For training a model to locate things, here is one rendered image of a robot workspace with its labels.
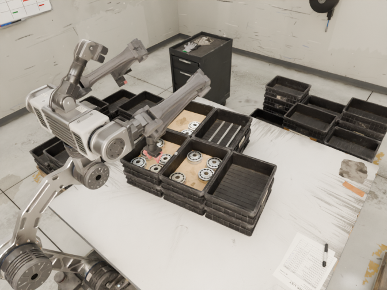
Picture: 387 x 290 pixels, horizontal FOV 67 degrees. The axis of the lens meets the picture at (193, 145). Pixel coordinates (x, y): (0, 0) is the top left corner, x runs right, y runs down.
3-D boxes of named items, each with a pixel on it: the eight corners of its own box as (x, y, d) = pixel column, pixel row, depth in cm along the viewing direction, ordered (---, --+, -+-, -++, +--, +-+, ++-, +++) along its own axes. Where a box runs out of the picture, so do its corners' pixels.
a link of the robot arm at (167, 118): (194, 72, 144) (209, 88, 143) (197, 72, 149) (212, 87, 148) (142, 129, 160) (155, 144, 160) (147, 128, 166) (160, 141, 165)
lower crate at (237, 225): (250, 239, 163) (253, 226, 155) (203, 218, 175) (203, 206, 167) (272, 190, 189) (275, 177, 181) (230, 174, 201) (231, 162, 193)
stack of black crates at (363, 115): (379, 146, 298) (397, 109, 268) (371, 163, 280) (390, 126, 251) (338, 132, 317) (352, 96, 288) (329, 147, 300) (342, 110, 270)
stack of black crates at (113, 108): (118, 137, 324) (112, 113, 301) (102, 128, 338) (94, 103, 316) (144, 120, 347) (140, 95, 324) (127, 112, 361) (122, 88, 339)
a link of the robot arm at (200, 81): (203, 61, 138) (217, 76, 137) (196, 75, 151) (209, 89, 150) (130, 115, 122) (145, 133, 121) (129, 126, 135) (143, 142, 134)
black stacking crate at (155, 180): (159, 188, 179) (157, 175, 172) (122, 172, 191) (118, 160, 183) (191, 149, 205) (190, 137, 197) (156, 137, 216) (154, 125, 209)
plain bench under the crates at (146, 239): (254, 430, 155) (273, 410, 109) (78, 258, 233) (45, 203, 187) (348, 224, 247) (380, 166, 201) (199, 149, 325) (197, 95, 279)
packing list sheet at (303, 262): (315, 306, 136) (316, 306, 135) (270, 277, 147) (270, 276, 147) (339, 254, 154) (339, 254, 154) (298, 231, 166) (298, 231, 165)
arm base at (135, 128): (118, 142, 124) (112, 119, 116) (133, 133, 128) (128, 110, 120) (132, 150, 119) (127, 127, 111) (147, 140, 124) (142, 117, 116)
